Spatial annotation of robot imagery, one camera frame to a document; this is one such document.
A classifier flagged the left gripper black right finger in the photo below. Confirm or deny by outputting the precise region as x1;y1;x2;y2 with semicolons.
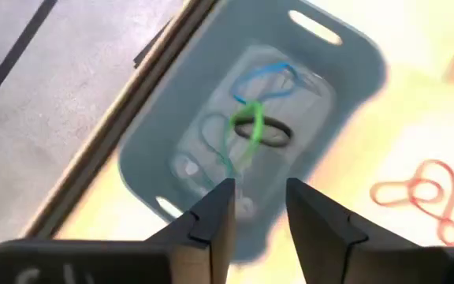
285;177;420;284

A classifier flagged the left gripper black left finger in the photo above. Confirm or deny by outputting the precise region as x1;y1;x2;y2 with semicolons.
143;177;236;284

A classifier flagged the red rubber band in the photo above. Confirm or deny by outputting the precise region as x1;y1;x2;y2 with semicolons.
370;159;454;248

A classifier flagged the black wide rubber band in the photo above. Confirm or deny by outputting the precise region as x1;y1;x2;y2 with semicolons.
233;117;293;148

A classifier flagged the teal plastic bin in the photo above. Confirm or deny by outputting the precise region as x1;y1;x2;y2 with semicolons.
117;0;388;263

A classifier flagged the blue rubber band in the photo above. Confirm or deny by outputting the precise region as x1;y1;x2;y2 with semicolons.
199;112;238;178
231;62;325;106

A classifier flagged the green rubber band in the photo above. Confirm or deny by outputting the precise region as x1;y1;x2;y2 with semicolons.
222;100;266;174

